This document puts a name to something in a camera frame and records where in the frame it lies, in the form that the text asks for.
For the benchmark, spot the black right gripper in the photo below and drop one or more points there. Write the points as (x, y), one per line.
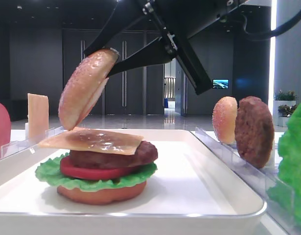
(177, 22)

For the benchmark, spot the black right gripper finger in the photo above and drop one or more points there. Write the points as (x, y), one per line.
(125, 14)

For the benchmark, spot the sesame top bun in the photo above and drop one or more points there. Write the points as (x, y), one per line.
(85, 86)

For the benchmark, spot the sesame bun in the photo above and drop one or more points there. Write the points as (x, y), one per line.
(85, 86)
(223, 119)

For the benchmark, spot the brown meat patty in burger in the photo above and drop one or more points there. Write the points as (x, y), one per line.
(145, 153)

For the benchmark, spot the orange cheese slice on burger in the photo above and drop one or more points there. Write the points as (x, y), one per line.
(94, 140)

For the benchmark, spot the standing brown meat patty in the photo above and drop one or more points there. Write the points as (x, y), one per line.
(254, 131)

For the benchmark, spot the standing orange cheese slice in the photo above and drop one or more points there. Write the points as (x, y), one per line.
(38, 114)

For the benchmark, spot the red tomato slice in burger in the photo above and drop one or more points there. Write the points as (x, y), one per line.
(68, 169)

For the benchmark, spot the green lettuce in burger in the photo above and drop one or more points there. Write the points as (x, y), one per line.
(49, 172)

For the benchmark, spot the standing red tomato slice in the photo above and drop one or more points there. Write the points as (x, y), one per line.
(5, 126)

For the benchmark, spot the standing green lettuce leaf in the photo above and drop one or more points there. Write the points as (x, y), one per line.
(293, 161)

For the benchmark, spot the potted plants in white planter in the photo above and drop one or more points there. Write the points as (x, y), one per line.
(284, 106)

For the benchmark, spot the white rectangular serving tray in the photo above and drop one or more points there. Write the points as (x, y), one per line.
(192, 193)

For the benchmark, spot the burger bottom bun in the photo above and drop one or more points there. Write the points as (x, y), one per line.
(102, 197)

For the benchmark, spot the wall mounted display screen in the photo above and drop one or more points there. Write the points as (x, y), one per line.
(220, 83)

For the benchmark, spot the clear left acrylic rail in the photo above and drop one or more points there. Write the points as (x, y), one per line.
(20, 141)

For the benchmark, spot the clear acrylic rail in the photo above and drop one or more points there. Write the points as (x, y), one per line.
(260, 180)
(20, 141)

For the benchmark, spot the clear right acrylic rail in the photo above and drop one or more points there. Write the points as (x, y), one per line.
(260, 180)

